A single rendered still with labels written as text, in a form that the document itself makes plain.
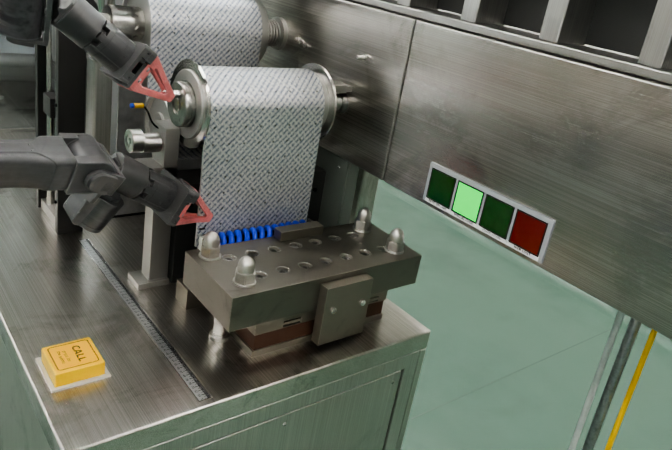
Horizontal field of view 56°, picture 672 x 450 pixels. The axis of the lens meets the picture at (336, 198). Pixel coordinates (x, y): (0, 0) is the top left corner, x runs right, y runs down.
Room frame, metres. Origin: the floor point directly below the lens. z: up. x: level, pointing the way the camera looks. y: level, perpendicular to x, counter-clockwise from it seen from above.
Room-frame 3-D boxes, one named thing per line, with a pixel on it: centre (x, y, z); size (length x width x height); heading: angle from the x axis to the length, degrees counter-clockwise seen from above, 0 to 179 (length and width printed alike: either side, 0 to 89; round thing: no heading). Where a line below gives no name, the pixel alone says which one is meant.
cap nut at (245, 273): (0.87, 0.12, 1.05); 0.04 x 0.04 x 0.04
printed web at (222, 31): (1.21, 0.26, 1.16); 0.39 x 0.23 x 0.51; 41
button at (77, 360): (0.76, 0.34, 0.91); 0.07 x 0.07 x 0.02; 41
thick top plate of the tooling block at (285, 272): (1.01, 0.03, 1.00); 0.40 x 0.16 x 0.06; 131
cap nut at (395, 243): (1.08, -0.12, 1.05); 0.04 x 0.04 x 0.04
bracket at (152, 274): (1.03, 0.32, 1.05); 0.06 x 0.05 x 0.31; 131
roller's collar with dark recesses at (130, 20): (1.21, 0.45, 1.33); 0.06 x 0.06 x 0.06; 41
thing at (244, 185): (1.07, 0.14, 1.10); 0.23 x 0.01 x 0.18; 131
